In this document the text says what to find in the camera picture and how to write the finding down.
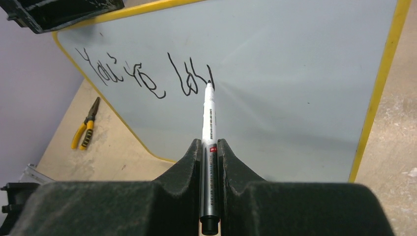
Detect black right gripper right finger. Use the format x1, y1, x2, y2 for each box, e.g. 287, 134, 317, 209
218, 139, 394, 236

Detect aluminium table edge rail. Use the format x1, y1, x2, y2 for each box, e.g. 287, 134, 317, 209
18, 164, 55, 185

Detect yellow framed whiteboard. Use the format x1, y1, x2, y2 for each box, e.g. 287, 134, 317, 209
53, 0, 410, 182

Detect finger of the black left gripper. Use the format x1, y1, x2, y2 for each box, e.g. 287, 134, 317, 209
0, 0, 124, 34

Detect white whiteboard marker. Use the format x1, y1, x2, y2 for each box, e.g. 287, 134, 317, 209
199, 82, 220, 236

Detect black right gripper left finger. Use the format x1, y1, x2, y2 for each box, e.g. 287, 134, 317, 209
11, 139, 202, 236

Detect yellow handled pliers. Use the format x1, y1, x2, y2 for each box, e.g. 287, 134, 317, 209
71, 97, 100, 150

